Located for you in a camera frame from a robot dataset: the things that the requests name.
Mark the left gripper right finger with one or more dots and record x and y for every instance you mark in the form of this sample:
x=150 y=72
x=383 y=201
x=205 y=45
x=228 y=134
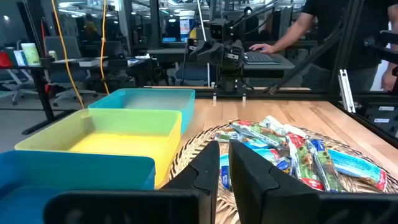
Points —
x=255 y=186

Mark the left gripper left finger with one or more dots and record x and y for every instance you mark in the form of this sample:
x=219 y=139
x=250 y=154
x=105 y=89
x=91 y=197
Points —
x=199 y=186

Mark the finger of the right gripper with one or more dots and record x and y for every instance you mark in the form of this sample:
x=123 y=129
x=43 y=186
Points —
x=214 y=54
x=199 y=46

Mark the navy blue granola bar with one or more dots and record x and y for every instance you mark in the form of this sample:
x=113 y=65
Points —
x=224 y=174
x=325 y=165

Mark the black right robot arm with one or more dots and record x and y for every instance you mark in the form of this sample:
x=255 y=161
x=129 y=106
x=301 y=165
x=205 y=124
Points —
x=230 y=81

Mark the person's forearm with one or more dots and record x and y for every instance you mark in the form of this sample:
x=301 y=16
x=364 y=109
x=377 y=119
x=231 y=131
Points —
x=290 y=35

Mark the blue white carton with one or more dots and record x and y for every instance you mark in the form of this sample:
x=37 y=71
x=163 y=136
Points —
x=186 y=26

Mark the black computer keyboard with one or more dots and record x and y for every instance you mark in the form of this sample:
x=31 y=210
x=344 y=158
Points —
x=259 y=58

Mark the blue office chair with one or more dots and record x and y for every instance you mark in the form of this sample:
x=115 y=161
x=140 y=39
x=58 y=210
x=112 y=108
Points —
x=192 y=73

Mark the person's hand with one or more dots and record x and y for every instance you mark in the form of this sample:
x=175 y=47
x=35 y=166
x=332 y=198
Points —
x=262 y=48
x=388 y=81

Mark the round woven wicker tray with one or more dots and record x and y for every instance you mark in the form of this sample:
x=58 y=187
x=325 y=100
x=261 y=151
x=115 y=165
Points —
x=192 y=152

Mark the dark grey desk with keyboard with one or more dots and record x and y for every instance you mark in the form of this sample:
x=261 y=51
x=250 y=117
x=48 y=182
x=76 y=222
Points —
x=273 y=70

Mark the teal plastic bin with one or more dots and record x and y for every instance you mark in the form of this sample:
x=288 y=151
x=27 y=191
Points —
x=155 y=99

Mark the yellow plastic bin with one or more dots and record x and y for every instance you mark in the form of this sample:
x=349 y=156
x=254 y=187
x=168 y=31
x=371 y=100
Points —
x=124 y=146

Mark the person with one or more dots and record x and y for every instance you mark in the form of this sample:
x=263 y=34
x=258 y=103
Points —
x=370 y=37
x=91 y=28

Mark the dark blue plastic bin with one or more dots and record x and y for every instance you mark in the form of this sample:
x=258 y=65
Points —
x=77 y=171

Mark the grey office chair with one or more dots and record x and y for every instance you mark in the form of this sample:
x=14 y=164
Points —
x=62 y=51

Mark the small pale bottle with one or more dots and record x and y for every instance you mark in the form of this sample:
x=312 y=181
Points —
x=53 y=55

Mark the black office desk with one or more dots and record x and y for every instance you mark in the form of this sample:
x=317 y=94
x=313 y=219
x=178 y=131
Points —
x=42 y=90

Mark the white teal box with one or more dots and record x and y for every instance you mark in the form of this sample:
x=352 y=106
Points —
x=20 y=57

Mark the white office chair base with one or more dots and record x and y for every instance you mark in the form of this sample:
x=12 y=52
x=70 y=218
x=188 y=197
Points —
x=14 y=84

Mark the red object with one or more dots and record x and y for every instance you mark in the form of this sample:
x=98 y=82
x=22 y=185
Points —
x=4 y=59

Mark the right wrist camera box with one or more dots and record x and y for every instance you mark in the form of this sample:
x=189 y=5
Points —
x=218 y=29

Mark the black aluminium rig frame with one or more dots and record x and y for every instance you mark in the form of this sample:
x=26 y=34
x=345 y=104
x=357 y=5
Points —
x=295 y=94

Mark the silver metal bracket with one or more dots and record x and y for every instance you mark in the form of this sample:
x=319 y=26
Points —
x=346 y=90

